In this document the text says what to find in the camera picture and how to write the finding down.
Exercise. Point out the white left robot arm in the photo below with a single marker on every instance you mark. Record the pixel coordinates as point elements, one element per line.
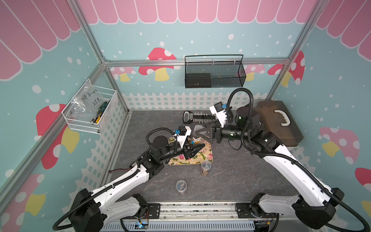
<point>91,210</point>

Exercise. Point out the brown lidded white storage box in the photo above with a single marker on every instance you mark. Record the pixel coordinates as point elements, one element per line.
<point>277,119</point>

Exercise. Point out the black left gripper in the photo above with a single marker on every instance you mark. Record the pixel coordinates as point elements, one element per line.
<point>190,152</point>

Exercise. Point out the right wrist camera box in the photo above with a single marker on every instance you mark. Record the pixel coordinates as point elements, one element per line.
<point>220,111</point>

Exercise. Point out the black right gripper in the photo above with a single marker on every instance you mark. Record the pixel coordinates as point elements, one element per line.
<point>216,131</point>

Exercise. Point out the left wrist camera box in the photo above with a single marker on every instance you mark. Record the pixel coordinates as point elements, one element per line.
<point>181,134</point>

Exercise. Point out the black box in mesh basket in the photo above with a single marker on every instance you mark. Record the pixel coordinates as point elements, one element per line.
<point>198,80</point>

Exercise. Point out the black wire mesh basket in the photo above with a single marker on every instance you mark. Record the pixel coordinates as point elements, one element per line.
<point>226,71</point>

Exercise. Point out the clear plastic zip bag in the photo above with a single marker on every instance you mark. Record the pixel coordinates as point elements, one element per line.
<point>87,101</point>

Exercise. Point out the green tool in white basket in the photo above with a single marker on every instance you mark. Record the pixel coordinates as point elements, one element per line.
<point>100,112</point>

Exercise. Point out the white wire wall basket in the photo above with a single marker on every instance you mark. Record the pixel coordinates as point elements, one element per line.
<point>84,124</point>

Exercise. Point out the clear plastic candy jar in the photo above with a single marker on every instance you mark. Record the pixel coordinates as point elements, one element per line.
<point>193,141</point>

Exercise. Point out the clear plastic jar lid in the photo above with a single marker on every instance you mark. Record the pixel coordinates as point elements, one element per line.
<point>198,127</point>

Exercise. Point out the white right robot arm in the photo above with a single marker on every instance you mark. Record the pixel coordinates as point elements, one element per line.
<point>315,204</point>

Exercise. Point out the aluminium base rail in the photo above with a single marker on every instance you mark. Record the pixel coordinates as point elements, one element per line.
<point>202,217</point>

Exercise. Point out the clear jar with brown candies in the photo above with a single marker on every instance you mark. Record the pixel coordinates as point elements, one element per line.
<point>205,167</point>

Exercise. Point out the clear jar lying near front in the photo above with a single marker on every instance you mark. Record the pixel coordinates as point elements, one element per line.
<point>181,186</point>

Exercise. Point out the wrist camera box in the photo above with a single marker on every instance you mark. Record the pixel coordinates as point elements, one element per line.
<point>181,134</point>
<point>220,111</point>

